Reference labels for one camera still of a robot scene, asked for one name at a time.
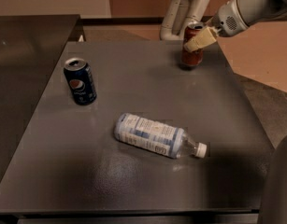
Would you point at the red coke can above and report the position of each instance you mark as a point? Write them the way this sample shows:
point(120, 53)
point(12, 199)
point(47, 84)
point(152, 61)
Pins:
point(192, 59)

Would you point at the blue pepsi can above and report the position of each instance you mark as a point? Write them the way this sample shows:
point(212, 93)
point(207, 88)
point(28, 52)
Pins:
point(80, 81)

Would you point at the clear plastic water bottle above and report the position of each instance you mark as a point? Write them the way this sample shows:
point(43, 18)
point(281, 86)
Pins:
point(157, 137)

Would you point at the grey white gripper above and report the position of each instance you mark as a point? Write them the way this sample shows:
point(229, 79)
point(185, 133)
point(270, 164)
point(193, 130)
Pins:
point(227, 21)

